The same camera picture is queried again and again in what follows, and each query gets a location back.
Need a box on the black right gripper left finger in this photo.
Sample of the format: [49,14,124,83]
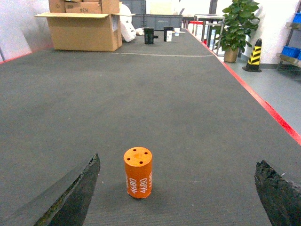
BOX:
[0,154,100,226]

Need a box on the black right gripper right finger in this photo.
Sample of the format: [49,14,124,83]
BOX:
[254,160,301,226]

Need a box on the orange cylindrical cap 4680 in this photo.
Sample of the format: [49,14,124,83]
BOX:
[123,147,152,199]

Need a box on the metal shelf rack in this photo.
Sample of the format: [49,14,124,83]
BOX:
[276,0,301,72]

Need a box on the yellow black traffic cone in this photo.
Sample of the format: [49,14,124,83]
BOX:
[242,39,262,73]

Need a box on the blue storage bin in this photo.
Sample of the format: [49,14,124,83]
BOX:
[281,46,301,58]

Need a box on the large open cardboard box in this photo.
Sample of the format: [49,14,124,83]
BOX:
[36,12,133,52]

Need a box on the white foam packaging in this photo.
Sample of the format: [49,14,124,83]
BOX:
[119,2,144,42]

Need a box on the green potted plant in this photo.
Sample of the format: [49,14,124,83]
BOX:
[215,0,260,63]

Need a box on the black box on table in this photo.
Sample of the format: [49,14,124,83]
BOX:
[144,27,158,45]

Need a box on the metal side table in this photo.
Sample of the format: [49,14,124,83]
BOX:
[192,14,225,57]

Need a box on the long cardboard box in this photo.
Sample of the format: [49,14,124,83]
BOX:
[64,1,102,14]

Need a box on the paper cup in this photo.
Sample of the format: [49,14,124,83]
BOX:
[174,28,180,36]

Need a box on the small cardboard box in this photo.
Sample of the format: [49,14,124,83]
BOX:
[48,0,65,13]

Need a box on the black and white box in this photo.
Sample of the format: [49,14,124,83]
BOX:
[164,27,173,42]

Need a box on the grey plastic crate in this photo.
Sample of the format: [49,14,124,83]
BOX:
[132,14,183,31]

